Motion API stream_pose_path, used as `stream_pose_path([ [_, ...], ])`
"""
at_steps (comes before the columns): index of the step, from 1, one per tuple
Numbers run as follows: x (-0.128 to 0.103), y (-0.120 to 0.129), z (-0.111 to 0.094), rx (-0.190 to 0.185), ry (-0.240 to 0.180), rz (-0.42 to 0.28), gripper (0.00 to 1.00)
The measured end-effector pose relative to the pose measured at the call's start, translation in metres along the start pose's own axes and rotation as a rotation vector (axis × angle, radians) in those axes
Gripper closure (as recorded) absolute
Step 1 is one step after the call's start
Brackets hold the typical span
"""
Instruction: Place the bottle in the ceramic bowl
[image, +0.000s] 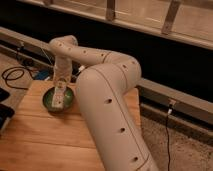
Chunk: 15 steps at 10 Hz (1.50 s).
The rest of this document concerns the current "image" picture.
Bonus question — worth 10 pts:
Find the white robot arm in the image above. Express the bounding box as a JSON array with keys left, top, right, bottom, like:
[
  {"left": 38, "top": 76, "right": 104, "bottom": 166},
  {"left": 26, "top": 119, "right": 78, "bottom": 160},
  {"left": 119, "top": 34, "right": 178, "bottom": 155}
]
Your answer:
[{"left": 49, "top": 35, "right": 159, "bottom": 171}]

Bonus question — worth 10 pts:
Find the blue object on floor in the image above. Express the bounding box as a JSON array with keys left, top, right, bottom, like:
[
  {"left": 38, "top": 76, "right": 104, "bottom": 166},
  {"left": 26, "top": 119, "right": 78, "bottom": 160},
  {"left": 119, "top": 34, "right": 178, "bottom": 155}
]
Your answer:
[{"left": 34, "top": 70, "right": 49, "bottom": 80}]

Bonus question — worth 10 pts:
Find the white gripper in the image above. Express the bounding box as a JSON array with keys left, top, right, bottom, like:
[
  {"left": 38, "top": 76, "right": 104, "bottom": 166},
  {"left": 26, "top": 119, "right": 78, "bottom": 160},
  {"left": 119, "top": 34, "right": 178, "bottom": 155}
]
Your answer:
[{"left": 53, "top": 56, "right": 72, "bottom": 88}]

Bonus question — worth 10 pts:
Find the black cable on right floor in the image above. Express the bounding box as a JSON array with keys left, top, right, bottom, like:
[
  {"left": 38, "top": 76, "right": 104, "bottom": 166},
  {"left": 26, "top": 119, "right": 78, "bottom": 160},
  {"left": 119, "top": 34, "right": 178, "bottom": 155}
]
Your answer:
[{"left": 164, "top": 103, "right": 174, "bottom": 171}]

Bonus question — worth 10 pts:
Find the green ceramic bowl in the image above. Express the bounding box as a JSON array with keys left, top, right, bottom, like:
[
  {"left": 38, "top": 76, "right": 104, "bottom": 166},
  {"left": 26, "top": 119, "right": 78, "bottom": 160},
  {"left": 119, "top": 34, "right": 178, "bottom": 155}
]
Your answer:
[{"left": 42, "top": 87, "right": 74, "bottom": 113}]

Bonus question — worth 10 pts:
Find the black coiled cable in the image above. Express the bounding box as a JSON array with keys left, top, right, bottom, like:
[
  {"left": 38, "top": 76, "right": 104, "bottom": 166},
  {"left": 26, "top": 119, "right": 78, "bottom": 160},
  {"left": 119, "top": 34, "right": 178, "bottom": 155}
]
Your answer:
[{"left": 1, "top": 66, "right": 38, "bottom": 91}]

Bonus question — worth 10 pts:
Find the white plastic bottle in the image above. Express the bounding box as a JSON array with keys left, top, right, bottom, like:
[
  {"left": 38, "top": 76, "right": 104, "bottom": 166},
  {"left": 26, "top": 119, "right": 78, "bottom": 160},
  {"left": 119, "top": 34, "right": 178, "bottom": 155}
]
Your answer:
[{"left": 52, "top": 87, "right": 66, "bottom": 109}]

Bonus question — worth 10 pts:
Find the black device at left edge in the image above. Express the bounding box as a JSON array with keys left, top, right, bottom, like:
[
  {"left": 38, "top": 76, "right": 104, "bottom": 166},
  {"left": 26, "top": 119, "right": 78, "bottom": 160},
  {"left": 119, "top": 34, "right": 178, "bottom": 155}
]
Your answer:
[{"left": 0, "top": 88, "right": 15, "bottom": 134}]

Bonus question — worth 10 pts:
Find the wooden railing frame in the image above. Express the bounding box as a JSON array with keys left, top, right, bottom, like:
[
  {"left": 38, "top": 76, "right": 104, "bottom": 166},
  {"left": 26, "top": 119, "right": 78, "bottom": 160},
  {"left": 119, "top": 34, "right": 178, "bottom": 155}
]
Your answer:
[{"left": 19, "top": 0, "right": 213, "bottom": 50}]

